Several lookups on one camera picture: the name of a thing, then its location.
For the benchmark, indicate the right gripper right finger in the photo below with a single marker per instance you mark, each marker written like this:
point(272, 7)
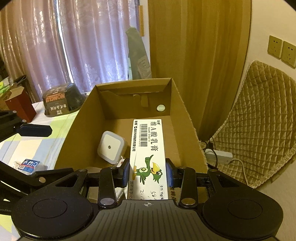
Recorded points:
point(184, 178)

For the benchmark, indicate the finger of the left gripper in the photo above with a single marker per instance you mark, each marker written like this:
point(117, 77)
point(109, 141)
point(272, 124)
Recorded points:
point(33, 130)

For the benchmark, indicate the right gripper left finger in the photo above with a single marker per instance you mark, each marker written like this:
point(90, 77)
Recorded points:
point(110, 179)

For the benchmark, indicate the white square night light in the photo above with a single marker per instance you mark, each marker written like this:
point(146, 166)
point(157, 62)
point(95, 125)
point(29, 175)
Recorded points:
point(111, 147)

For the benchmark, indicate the white ointment box green bird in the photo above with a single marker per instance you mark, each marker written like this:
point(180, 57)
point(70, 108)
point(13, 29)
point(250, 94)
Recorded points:
point(147, 176)

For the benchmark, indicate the blue label clear plastic case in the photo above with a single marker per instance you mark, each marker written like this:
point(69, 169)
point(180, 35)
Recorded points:
point(28, 166)

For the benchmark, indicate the dark red paper box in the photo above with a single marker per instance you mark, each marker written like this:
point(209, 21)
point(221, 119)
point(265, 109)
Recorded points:
point(21, 103)

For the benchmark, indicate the white power strip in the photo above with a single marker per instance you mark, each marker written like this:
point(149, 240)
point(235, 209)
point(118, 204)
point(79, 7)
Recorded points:
point(218, 157)

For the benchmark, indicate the stacked cardboard boxes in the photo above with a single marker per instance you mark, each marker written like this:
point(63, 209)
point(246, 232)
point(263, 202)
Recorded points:
point(7, 84)

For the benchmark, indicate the black Hongli noodle bowl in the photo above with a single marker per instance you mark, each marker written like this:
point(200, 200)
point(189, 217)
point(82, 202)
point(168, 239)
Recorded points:
point(62, 99)

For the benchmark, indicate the open cardboard box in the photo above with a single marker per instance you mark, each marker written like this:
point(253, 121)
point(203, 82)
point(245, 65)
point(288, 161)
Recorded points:
point(151, 118)

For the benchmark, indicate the quilted tan chair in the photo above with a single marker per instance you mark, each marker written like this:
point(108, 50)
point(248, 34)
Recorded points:
point(260, 128)

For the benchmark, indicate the purple curtains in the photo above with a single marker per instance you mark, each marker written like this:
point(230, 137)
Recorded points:
point(59, 42)

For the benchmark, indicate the green white paper bag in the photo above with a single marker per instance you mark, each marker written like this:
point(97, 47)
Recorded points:
point(139, 62)

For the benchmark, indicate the wooden door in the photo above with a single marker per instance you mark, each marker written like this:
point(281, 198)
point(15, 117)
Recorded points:
point(202, 46)

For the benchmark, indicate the double wall socket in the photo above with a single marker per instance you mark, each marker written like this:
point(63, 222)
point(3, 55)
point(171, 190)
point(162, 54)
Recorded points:
point(282, 50)

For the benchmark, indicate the wooden wall strip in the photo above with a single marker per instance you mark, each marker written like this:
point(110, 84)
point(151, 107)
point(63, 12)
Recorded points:
point(141, 20)

